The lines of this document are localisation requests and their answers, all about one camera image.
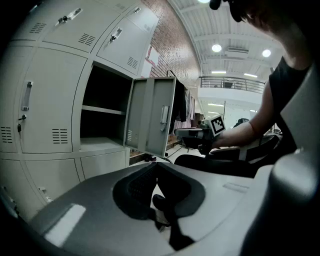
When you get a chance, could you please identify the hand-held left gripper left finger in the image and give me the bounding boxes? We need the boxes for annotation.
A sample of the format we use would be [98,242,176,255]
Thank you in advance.
[28,162,176,256]

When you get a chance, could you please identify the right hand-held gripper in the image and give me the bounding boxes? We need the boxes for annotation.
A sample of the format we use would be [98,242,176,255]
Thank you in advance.
[174,113,227,155]

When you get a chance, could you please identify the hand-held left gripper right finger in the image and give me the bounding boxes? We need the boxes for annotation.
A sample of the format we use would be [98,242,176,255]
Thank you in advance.
[156,162,273,256]

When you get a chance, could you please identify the locker door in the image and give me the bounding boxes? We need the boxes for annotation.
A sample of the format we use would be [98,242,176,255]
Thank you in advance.
[124,76,177,159]

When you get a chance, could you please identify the grey metal locker cabinet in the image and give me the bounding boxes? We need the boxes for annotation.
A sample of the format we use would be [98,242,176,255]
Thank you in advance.
[0,0,161,223]

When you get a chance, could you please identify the person's right forearm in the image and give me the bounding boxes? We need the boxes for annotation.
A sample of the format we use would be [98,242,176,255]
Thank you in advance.
[214,121,263,150]

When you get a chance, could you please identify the cardboard box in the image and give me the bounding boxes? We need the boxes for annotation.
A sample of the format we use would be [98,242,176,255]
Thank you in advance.
[166,134,182,149]

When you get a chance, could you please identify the row of hanging clothes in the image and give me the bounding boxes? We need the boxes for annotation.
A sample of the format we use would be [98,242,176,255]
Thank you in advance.
[172,79,202,130]

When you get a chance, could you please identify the black office chair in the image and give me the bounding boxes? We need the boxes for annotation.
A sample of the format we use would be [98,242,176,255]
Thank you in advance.
[233,118,251,129]
[208,132,285,165]

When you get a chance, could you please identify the metal balcony railing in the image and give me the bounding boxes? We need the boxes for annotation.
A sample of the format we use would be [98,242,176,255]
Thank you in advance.
[199,76,266,94]

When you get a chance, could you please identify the white paper sheet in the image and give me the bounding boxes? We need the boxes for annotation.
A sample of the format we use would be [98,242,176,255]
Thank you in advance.
[145,45,160,66]
[140,59,154,79]

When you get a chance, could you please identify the ceiling air conditioner unit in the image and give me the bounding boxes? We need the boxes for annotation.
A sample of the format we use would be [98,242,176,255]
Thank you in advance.
[226,46,250,55]

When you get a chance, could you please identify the person's black shirt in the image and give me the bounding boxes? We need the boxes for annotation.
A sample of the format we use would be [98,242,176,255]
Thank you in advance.
[268,56,315,156]

